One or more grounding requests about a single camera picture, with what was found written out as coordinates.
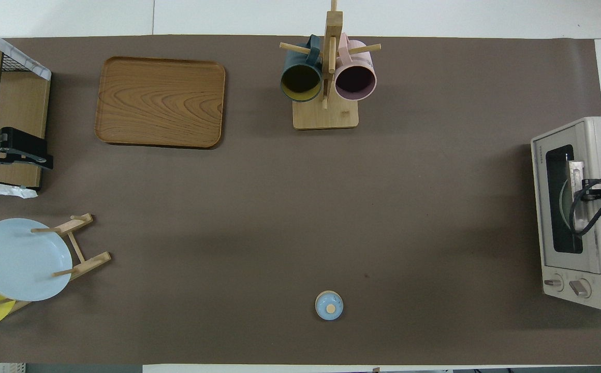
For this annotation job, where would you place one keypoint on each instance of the dark teal mug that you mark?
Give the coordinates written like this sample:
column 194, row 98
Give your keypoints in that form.
column 300, row 77

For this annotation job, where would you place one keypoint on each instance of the brown table mat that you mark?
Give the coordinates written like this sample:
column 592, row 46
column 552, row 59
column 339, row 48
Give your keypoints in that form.
column 279, row 207

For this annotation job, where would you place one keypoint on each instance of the wooden mug tree stand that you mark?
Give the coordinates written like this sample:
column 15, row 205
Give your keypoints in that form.
column 326, row 116

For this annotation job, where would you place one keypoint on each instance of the wooden plate rack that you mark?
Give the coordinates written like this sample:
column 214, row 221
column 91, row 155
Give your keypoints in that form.
column 93, row 261

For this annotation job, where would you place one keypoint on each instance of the pink mug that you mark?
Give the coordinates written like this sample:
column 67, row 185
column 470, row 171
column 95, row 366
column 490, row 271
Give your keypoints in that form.
column 354, row 80

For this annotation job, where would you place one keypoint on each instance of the wooden serving tray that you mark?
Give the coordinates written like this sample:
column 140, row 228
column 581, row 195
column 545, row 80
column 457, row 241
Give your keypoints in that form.
column 160, row 103

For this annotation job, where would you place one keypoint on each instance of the light blue plate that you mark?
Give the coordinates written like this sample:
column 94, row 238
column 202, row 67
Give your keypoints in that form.
column 15, row 264

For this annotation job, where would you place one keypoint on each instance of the wooden step shelf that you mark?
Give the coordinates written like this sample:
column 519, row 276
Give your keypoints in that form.
column 15, row 103

